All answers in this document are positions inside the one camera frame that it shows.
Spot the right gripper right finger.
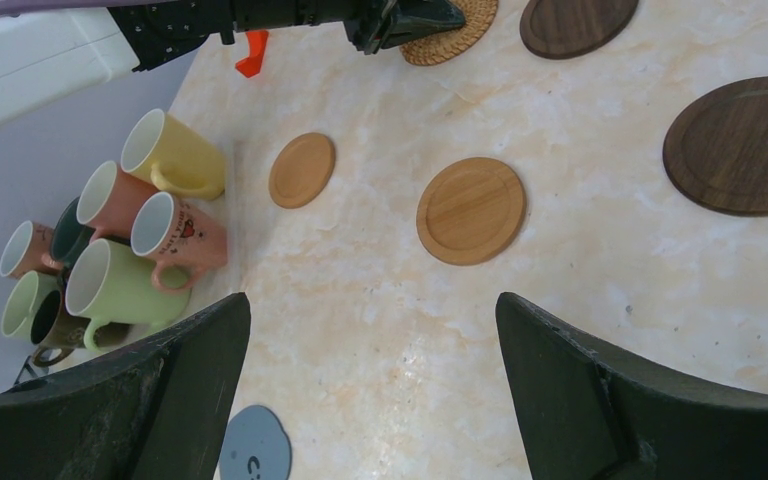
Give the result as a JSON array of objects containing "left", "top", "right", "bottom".
[{"left": 495, "top": 292, "right": 768, "bottom": 479}]

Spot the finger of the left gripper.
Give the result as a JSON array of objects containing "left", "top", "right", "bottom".
[{"left": 350, "top": 0, "right": 466, "bottom": 55}]

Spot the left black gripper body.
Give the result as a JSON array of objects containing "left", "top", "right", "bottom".
[{"left": 108, "top": 0, "right": 398, "bottom": 72}]

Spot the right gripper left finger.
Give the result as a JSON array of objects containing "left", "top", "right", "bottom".
[{"left": 0, "top": 292, "right": 251, "bottom": 479}]

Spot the woven rattan coaster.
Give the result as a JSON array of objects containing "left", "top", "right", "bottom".
[{"left": 399, "top": 0, "right": 499, "bottom": 66}]

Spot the light wooden coaster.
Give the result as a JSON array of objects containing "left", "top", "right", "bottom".
[
  {"left": 268, "top": 132, "right": 336, "bottom": 209},
  {"left": 416, "top": 157, "right": 528, "bottom": 266}
]

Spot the dark wooden coaster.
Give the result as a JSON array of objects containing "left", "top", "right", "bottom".
[
  {"left": 519, "top": 0, "right": 639, "bottom": 60},
  {"left": 662, "top": 76, "right": 768, "bottom": 217}
]

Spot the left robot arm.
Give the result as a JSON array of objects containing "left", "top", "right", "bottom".
[{"left": 0, "top": 0, "right": 466, "bottom": 126}]

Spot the grey silicone coaster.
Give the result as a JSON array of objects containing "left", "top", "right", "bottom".
[{"left": 218, "top": 405, "right": 292, "bottom": 480}]

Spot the yellow mug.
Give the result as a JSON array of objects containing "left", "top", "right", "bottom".
[{"left": 120, "top": 109, "right": 226, "bottom": 200}]

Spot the brown mug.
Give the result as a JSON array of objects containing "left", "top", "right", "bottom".
[{"left": 31, "top": 290, "right": 90, "bottom": 367}]

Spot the light green mug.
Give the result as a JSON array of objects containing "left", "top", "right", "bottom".
[{"left": 65, "top": 239, "right": 191, "bottom": 354}]

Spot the pink printed mug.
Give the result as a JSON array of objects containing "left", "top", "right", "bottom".
[{"left": 130, "top": 191, "right": 228, "bottom": 293}]

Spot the plain pink mug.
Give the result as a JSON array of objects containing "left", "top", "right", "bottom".
[{"left": 76, "top": 161, "right": 159, "bottom": 240}]

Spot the pale green mug off table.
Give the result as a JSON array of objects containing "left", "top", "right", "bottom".
[{"left": 1, "top": 271, "right": 59, "bottom": 341}]

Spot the dark green mug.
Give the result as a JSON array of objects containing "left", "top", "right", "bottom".
[{"left": 49, "top": 197, "right": 95, "bottom": 269}]

